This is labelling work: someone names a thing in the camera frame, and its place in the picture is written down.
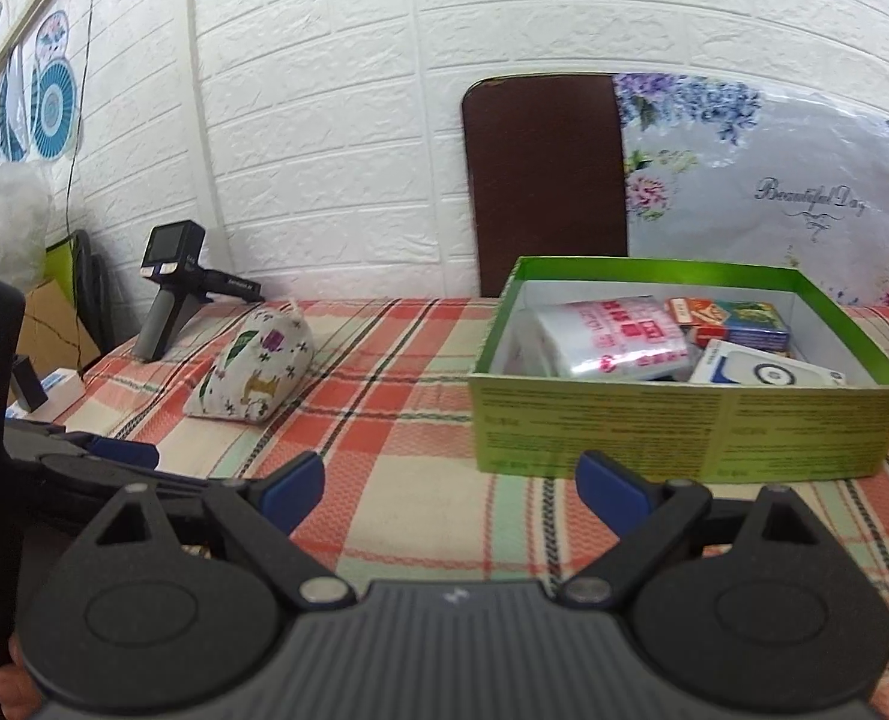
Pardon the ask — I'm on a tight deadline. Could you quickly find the person's left hand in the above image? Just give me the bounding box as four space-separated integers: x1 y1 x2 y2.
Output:
0 634 41 720

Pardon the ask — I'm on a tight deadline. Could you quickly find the white blue box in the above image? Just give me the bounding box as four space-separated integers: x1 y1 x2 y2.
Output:
688 339 849 389

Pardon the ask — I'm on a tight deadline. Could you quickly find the dark brown board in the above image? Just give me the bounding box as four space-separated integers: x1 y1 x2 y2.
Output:
460 73 631 299

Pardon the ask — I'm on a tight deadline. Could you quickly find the white power strip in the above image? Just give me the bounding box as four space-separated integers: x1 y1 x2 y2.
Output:
5 367 85 421

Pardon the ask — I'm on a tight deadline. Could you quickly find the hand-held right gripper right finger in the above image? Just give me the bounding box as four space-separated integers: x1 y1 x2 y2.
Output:
560 451 839 610

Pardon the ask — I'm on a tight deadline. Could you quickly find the black handheld device with screen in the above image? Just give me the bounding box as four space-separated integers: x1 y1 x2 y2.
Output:
133 220 264 362

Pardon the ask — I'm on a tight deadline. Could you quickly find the green cardboard box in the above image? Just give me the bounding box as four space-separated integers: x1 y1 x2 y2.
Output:
466 255 889 482

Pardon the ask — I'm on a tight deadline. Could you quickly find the clear tissue packet red print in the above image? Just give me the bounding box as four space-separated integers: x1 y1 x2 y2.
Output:
535 297 692 383

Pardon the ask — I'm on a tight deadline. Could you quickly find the black power adapter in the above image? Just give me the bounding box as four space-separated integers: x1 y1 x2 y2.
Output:
10 356 49 412

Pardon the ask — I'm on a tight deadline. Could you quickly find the wall poster with blue fans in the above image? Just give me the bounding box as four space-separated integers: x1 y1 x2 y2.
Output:
0 0 86 166

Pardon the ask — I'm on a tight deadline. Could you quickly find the colourful playing card box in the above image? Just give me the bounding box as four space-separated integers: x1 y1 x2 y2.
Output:
695 301 792 355

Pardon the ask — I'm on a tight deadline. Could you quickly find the brown cardboard box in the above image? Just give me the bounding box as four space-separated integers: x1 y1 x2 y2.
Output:
13 277 104 391

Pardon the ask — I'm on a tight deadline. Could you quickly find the white plastic bag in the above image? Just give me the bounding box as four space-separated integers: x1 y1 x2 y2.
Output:
0 163 55 293

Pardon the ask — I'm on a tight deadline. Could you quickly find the red card box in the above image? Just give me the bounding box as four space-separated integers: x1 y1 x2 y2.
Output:
667 297 732 331

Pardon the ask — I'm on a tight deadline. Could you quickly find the floral printed bedding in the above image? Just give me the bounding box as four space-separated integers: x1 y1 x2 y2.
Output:
610 71 889 331

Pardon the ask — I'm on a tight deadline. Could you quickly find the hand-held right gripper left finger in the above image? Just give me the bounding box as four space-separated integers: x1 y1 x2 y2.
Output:
69 451 355 610

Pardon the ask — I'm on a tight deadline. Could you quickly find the lime green board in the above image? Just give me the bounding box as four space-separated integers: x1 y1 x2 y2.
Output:
43 240 77 286

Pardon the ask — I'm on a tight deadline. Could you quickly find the printed white fabric pouch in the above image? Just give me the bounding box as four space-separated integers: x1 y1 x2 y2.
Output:
184 302 316 422

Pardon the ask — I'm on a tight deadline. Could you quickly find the plaid blanket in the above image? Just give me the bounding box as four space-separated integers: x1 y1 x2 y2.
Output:
9 296 889 720

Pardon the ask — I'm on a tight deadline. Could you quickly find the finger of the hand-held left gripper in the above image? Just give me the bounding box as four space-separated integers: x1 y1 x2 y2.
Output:
20 457 256 520
5 424 160 470

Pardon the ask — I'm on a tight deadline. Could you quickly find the thin black hanging cable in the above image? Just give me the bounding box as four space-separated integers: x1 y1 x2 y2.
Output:
61 0 109 256

